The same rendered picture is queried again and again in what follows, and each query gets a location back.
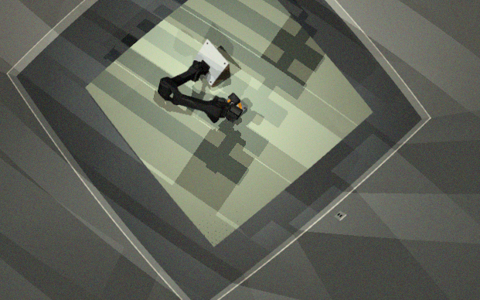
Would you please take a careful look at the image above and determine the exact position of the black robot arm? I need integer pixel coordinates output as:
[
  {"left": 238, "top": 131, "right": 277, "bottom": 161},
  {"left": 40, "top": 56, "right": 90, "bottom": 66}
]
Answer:
[{"left": 158, "top": 60, "right": 243, "bottom": 121}]

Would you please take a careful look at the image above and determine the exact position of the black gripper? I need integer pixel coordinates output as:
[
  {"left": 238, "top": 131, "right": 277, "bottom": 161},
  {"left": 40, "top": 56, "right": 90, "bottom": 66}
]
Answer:
[{"left": 207, "top": 93, "right": 240, "bottom": 123}]

